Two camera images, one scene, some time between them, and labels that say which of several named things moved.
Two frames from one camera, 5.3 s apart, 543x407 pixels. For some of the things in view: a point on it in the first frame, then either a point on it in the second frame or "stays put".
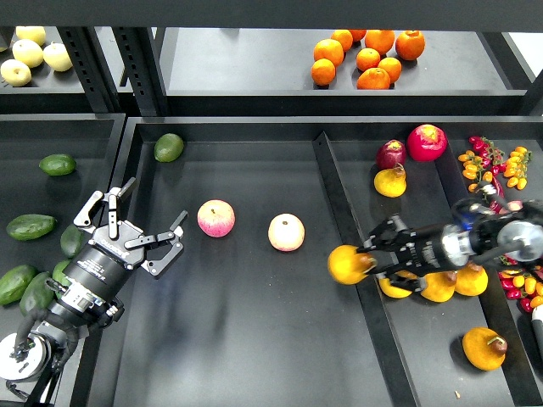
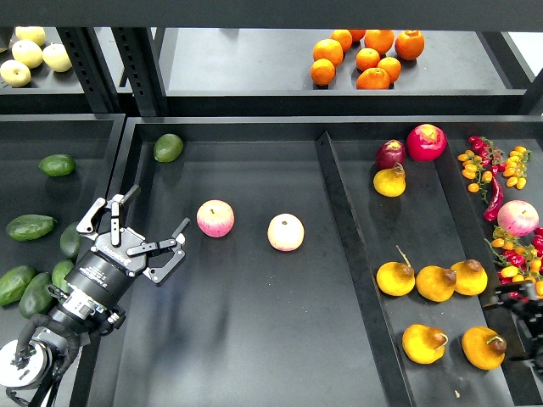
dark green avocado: [36, 296] stays put
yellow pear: [348, 267] → [423, 345]
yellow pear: [472, 280] stays put
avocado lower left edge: [14, 282] stays put
